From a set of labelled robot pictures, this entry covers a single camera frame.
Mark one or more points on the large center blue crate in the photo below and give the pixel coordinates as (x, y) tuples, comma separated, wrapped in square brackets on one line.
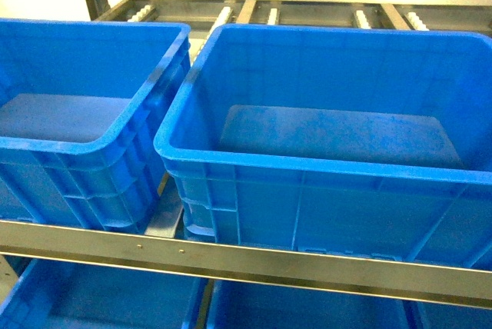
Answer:
[(363, 143)]

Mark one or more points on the lower right blue crate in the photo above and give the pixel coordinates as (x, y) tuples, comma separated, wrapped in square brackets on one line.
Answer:
[(247, 305)]

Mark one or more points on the left blue plastic crate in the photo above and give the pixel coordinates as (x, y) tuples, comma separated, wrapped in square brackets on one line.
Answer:
[(81, 103)]

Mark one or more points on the lower left blue crate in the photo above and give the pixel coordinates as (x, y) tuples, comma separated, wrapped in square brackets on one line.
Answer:
[(52, 294)]

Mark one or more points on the metal rack frame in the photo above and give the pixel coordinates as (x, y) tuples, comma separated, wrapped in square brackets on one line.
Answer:
[(324, 272)]

